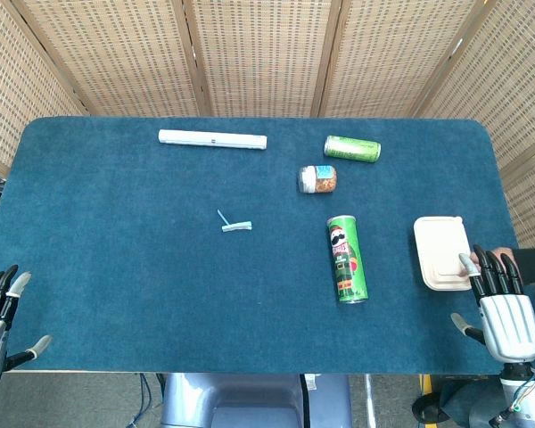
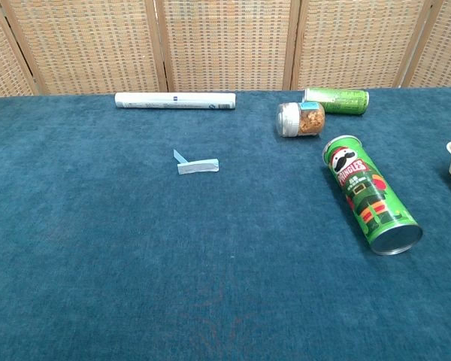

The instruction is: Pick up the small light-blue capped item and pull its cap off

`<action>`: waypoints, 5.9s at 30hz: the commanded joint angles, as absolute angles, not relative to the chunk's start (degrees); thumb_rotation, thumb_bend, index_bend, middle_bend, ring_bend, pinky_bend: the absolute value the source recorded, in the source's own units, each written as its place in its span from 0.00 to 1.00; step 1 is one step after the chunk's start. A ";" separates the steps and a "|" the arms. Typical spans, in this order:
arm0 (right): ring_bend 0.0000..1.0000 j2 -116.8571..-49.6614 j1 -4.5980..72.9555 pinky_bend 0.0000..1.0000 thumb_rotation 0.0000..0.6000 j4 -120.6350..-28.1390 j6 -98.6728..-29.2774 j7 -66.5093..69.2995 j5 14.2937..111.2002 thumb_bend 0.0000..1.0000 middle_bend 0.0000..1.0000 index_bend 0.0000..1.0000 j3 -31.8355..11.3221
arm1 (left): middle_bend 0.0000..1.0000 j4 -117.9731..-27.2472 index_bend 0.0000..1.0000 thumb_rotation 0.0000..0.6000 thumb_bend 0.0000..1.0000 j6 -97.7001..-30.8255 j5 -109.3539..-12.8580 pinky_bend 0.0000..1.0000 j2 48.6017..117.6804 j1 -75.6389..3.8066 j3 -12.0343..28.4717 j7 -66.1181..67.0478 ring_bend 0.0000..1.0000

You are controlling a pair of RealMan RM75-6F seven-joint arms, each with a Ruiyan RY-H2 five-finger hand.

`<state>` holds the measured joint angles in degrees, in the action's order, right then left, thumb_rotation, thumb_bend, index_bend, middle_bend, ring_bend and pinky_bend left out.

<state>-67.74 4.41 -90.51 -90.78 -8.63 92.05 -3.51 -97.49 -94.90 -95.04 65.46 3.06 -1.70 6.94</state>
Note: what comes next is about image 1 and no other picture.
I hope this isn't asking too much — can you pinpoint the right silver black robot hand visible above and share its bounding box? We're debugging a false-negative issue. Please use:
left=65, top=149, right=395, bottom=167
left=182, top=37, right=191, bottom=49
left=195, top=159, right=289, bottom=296
left=449, top=243, right=535, bottom=363

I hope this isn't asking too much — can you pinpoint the person's bare hand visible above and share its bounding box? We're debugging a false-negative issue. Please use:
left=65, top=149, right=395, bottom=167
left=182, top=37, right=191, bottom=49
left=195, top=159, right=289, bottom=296
left=469, top=247, right=515, bottom=268

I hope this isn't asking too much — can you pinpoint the light blue toothbrush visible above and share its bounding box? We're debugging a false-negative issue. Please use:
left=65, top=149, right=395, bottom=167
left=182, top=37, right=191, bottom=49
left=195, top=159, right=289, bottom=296
left=217, top=209, right=254, bottom=234

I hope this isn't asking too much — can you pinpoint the person's black sleeve forearm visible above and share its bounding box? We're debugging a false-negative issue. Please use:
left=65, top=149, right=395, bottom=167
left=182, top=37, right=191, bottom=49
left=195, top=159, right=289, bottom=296
left=511, top=242, right=535, bottom=286

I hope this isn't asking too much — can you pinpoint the beige takeout box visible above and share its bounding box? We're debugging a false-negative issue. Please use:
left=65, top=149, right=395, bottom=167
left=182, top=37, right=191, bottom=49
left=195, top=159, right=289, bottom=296
left=412, top=215, right=473, bottom=292

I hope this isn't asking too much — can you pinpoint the black shoe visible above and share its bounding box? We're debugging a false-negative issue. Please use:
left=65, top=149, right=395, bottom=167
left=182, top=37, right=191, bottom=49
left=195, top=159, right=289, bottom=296
left=411, top=394, right=449, bottom=424

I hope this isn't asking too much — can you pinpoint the woven folding screen panel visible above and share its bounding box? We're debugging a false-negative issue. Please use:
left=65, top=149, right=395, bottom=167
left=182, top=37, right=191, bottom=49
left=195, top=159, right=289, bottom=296
left=0, top=0, right=90, bottom=177
left=311, top=0, right=496, bottom=119
left=11, top=0, right=213, bottom=118
left=412, top=0, right=535, bottom=249
left=173, top=0, right=342, bottom=119

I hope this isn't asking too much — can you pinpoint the green Pringles can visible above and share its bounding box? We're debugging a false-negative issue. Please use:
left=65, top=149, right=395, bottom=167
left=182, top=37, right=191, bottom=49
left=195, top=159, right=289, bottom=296
left=325, top=214, right=369, bottom=305

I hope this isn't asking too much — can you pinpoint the white floor tape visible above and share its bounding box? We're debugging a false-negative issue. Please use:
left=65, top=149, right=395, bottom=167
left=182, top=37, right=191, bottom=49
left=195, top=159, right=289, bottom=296
left=363, top=374, right=378, bottom=428

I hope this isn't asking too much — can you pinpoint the blue felt table cover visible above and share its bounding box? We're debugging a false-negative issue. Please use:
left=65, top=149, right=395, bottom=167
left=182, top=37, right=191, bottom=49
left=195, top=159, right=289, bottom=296
left=0, top=116, right=525, bottom=375

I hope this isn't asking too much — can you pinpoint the green drink can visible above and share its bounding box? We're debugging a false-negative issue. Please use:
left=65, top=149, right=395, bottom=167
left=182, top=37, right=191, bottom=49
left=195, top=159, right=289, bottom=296
left=323, top=135, right=383, bottom=163

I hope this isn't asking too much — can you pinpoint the small jar with blue label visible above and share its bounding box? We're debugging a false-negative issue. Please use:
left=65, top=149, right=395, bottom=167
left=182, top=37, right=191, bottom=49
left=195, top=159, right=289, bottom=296
left=298, top=164, right=339, bottom=194

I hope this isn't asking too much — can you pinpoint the blue-grey robot torso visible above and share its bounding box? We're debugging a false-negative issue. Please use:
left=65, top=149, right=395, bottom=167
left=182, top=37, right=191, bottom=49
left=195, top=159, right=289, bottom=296
left=160, top=373, right=353, bottom=428

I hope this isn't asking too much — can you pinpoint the long white box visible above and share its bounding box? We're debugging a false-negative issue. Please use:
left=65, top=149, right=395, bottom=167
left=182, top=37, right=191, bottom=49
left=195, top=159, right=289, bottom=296
left=157, top=128, right=268, bottom=151

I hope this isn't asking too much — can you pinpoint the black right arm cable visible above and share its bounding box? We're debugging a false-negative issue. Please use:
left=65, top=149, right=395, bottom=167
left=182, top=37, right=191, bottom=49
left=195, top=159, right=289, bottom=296
left=488, top=406, right=518, bottom=428

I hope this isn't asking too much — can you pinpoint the blue floor cable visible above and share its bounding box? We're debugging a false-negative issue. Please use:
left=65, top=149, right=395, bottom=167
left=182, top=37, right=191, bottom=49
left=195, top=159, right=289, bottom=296
left=130, top=373, right=162, bottom=428

